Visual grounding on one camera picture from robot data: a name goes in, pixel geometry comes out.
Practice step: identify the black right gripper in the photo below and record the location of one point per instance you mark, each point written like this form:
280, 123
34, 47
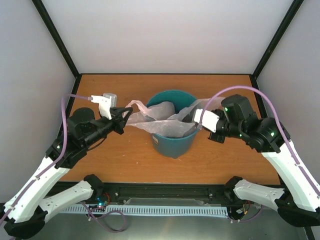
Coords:
216, 138

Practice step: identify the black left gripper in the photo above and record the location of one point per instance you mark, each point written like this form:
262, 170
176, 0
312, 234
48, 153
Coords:
121, 122

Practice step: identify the translucent pink plastic trash bag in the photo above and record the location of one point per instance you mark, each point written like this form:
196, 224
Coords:
161, 118

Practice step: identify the teal plastic trash bin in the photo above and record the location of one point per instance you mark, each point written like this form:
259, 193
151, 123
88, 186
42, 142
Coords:
173, 147

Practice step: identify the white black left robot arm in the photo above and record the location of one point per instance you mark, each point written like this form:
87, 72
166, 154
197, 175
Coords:
28, 211

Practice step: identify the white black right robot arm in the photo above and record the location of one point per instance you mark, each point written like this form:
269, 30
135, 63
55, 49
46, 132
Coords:
298, 203

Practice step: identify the small green-lit circuit board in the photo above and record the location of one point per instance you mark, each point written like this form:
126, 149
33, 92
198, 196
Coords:
100, 204

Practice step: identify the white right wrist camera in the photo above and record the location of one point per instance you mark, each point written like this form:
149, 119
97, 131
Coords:
209, 119

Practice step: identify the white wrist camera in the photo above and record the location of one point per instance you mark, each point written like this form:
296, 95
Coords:
209, 119
105, 103

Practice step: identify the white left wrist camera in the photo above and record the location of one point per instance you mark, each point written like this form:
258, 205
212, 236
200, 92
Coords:
105, 103

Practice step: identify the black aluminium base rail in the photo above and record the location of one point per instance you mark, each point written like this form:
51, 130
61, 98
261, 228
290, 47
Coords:
213, 194

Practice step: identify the light blue slotted cable duct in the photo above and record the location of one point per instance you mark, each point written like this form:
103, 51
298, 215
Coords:
151, 210

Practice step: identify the black frame post left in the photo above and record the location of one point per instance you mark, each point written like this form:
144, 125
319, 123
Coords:
47, 20

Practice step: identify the black frame post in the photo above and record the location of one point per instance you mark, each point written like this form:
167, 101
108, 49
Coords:
47, 20
283, 26

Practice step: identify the black frame post right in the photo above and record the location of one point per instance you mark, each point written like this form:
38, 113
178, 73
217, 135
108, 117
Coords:
283, 26

